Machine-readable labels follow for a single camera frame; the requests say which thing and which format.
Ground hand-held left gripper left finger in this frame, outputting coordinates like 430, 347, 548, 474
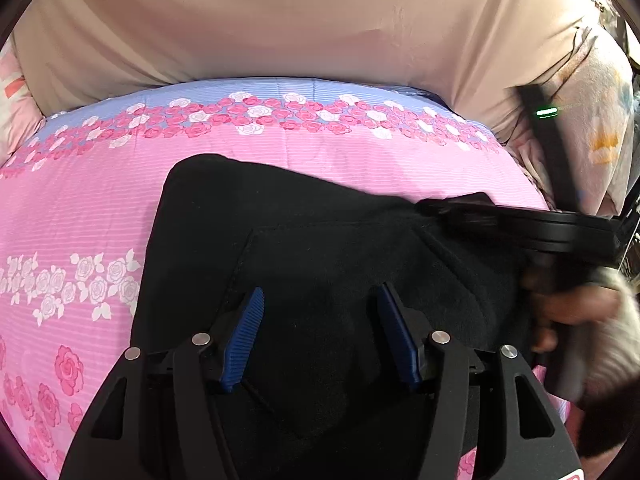
60, 287, 266, 480

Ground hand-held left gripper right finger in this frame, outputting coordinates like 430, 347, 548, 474
376, 282, 583, 480

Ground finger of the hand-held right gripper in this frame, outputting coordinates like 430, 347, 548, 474
415, 197, 531, 233

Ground black pants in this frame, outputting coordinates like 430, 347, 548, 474
127, 152, 556, 480

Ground person's right forearm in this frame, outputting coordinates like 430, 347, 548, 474
550, 267, 640, 461

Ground person's right hand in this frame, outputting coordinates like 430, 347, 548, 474
525, 285, 623, 356

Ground floral curtain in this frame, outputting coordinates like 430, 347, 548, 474
515, 25, 640, 213

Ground pink floral bed sheet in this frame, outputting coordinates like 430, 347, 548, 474
0, 76, 571, 480

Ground beige cloth cover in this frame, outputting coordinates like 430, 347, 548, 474
10, 0, 601, 133

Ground cartoon rabbit pillow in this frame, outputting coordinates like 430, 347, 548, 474
0, 50, 42, 157

